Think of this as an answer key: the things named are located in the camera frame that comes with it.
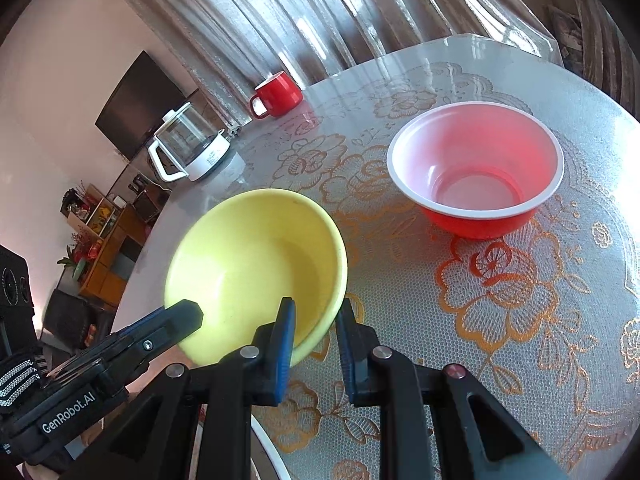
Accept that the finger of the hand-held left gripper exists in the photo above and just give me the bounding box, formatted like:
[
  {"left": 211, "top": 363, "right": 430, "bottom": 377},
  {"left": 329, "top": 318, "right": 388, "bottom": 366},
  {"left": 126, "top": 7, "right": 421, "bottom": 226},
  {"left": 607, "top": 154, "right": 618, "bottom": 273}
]
[{"left": 107, "top": 299, "right": 204, "bottom": 361}]

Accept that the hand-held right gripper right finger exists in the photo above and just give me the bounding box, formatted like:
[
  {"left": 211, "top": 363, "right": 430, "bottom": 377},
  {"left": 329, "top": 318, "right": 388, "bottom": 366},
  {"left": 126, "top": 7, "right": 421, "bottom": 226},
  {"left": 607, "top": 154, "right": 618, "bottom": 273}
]
[{"left": 335, "top": 299, "right": 571, "bottom": 480}]

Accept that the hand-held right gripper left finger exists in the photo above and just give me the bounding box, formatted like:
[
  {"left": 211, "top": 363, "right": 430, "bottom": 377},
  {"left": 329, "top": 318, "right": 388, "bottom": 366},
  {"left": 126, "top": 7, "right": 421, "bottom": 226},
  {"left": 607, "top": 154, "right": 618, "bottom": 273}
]
[{"left": 75, "top": 297, "right": 298, "bottom": 480}]

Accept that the yellow plastic bowl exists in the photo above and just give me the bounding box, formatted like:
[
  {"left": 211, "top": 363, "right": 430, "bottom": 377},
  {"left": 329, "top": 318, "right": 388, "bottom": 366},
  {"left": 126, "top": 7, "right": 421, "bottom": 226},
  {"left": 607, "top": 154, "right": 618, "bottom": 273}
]
[{"left": 164, "top": 188, "right": 348, "bottom": 368}]

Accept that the red plastic bowl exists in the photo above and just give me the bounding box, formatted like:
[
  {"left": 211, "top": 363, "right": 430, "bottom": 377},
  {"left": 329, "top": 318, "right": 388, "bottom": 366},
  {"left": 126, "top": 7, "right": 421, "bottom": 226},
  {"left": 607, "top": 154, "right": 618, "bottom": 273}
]
[{"left": 386, "top": 101, "right": 566, "bottom": 240}]

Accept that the black white striped wristband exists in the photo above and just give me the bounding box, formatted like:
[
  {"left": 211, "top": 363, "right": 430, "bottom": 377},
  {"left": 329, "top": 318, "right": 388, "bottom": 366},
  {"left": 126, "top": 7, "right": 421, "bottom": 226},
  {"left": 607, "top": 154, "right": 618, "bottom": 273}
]
[{"left": 0, "top": 355, "right": 46, "bottom": 413}]

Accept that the orange wooden cabinet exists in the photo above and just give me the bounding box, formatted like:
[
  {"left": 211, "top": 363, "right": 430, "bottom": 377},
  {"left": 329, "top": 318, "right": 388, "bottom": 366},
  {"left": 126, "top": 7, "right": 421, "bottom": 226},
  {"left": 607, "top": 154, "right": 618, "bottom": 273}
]
[{"left": 77, "top": 205, "right": 151, "bottom": 306}]

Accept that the black cushioned armchair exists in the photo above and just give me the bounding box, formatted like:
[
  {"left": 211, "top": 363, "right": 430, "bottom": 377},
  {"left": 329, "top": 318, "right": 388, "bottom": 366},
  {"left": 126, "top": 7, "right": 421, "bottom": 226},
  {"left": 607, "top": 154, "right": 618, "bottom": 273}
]
[{"left": 42, "top": 287, "right": 113, "bottom": 351}]

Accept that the small old television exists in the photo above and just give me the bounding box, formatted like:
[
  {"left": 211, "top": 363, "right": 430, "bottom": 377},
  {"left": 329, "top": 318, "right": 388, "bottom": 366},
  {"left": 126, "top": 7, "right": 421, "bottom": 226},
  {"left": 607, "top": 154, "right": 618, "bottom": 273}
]
[{"left": 132, "top": 192, "right": 161, "bottom": 223}]

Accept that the wooden desktop shelf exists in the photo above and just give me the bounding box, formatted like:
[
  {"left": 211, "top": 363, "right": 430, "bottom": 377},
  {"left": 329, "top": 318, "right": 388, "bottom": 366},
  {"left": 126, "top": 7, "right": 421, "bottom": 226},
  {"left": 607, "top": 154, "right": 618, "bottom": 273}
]
[{"left": 62, "top": 183, "right": 118, "bottom": 241}]

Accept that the white glass electric kettle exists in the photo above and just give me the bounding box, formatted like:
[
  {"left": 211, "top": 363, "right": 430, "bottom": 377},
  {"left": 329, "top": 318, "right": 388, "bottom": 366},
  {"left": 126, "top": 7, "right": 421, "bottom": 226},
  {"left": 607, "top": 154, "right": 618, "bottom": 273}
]
[{"left": 147, "top": 101, "right": 232, "bottom": 183}]

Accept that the black flat television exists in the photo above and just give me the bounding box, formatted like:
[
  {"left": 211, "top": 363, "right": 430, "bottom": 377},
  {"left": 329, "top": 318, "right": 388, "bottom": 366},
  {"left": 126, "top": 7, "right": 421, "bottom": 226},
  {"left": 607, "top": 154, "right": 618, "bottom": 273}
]
[{"left": 95, "top": 50, "right": 200, "bottom": 160}]

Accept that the red mug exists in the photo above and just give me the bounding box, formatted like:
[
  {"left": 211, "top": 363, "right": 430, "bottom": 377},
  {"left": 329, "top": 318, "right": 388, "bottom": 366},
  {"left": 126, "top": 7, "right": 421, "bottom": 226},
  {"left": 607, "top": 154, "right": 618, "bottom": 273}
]
[{"left": 249, "top": 71, "right": 304, "bottom": 120}]

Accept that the wide grey sheer curtain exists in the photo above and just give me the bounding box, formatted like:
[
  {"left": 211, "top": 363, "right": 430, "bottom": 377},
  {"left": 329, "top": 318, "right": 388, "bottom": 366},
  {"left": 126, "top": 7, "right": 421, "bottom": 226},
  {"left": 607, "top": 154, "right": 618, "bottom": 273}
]
[{"left": 95, "top": 0, "right": 561, "bottom": 126}]

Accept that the narrow grey sheer curtain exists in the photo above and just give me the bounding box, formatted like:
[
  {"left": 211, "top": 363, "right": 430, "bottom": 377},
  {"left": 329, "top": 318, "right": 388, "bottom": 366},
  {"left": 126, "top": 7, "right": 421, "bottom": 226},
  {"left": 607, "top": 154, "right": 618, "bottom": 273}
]
[{"left": 550, "top": 0, "right": 640, "bottom": 121}]

